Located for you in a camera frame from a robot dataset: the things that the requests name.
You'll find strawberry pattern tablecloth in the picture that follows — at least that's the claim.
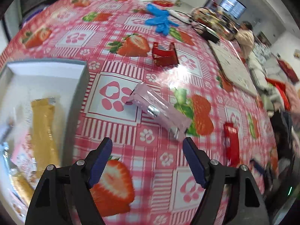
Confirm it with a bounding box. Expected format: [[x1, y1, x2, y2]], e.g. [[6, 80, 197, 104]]
[[1, 0, 278, 224]]

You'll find black power adapter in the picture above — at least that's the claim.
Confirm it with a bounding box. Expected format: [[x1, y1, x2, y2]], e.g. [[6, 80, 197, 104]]
[[201, 27, 220, 43]]

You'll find pink stick snack packet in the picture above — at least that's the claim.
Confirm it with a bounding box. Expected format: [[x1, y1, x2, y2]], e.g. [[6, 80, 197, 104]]
[[127, 82, 192, 142]]

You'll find grey sofa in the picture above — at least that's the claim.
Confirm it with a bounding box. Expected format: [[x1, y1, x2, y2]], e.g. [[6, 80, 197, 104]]
[[246, 43, 299, 116]]

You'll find grey white storage box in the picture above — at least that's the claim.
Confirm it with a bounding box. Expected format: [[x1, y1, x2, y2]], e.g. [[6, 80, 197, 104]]
[[1, 58, 89, 224]]

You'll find small pink white cookie packet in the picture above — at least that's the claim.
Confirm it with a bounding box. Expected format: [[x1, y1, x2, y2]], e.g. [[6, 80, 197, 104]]
[[11, 132, 38, 188]]

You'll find gold stick snack packet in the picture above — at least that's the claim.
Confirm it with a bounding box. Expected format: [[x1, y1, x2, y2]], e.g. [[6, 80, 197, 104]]
[[31, 97, 59, 178]]

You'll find blue rubber glove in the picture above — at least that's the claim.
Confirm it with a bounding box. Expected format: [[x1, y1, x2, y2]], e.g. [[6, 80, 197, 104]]
[[145, 4, 179, 36]]

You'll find red candy wrapper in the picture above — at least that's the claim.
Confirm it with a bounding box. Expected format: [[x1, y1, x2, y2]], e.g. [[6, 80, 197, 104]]
[[223, 122, 240, 167], [151, 42, 179, 67]]

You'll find white tablet case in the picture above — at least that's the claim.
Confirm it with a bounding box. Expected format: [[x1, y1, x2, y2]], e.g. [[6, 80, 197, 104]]
[[208, 41, 258, 97]]

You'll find seated person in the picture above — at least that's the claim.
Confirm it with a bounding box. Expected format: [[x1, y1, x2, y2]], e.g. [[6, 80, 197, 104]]
[[234, 21, 255, 60]]

